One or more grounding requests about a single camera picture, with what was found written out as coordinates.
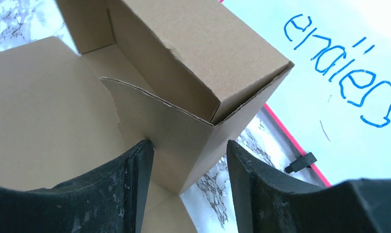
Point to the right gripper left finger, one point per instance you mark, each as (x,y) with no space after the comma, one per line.
(108,199)

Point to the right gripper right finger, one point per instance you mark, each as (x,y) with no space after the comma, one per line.
(267,200)

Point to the brown cardboard box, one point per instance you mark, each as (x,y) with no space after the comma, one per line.
(188,75)

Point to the right black whiteboard stand clip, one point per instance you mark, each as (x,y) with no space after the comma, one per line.
(301,162)

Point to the pink-framed whiteboard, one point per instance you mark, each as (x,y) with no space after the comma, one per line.
(336,102)

